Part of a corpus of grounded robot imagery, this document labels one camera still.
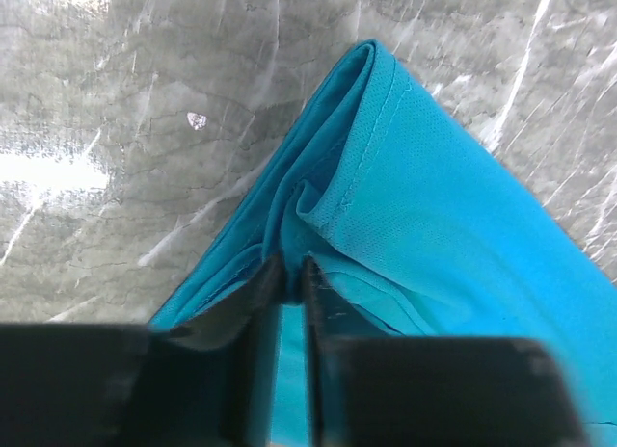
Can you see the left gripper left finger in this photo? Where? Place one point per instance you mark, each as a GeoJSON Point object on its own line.
{"type": "Point", "coordinates": [206, 382]}

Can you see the teal t shirt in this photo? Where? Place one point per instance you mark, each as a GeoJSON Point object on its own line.
{"type": "Point", "coordinates": [411, 219]}

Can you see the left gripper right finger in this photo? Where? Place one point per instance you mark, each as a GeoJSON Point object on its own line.
{"type": "Point", "coordinates": [367, 387]}

